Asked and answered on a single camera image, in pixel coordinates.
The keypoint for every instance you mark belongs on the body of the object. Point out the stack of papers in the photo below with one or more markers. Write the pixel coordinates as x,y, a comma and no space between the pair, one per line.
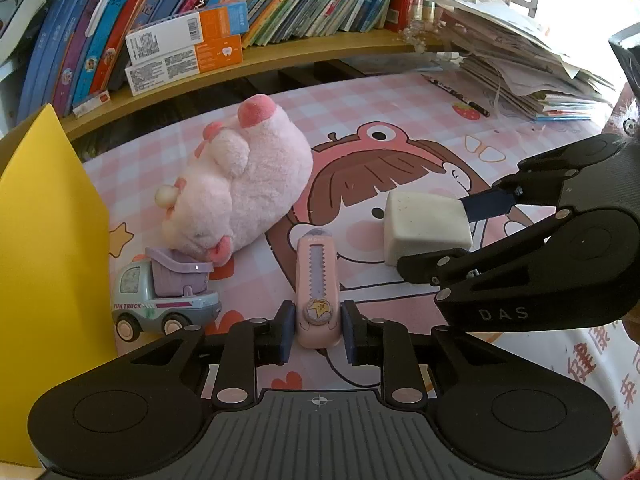
510,60

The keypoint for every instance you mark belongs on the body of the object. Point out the pink utility knife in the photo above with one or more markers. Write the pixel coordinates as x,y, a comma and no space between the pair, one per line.
317,280

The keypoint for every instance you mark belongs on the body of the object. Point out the pink checked desk mat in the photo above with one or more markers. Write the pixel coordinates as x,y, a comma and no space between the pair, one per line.
400,125

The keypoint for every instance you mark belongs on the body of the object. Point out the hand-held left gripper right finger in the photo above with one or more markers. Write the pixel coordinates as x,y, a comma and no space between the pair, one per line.
350,332

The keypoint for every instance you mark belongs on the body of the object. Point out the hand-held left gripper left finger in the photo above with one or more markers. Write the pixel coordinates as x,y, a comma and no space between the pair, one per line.
287,332

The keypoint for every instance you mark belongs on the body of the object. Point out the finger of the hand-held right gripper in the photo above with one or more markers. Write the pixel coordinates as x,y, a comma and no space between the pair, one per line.
487,204
450,266

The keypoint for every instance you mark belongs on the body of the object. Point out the cream foam block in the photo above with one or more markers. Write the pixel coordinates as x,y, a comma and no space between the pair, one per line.
425,225

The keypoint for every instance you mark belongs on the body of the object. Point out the wooden desk shelf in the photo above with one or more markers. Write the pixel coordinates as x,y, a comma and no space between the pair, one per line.
300,52

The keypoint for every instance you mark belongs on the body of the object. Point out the pastel toy truck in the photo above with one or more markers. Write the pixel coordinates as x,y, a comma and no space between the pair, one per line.
165,305

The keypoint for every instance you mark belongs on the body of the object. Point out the orange white carton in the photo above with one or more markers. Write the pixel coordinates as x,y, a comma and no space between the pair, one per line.
190,27
185,67

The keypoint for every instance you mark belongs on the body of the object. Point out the small red white card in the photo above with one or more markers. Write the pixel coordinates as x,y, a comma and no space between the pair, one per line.
91,104

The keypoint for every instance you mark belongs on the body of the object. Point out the dark pencil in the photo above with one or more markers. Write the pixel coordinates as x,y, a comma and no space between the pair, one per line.
455,95

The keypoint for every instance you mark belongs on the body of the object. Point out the yellow cardboard box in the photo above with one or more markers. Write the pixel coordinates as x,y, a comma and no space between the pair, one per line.
50,260

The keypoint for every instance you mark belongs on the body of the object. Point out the pink plush pig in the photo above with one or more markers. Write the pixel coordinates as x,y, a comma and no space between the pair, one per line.
250,185

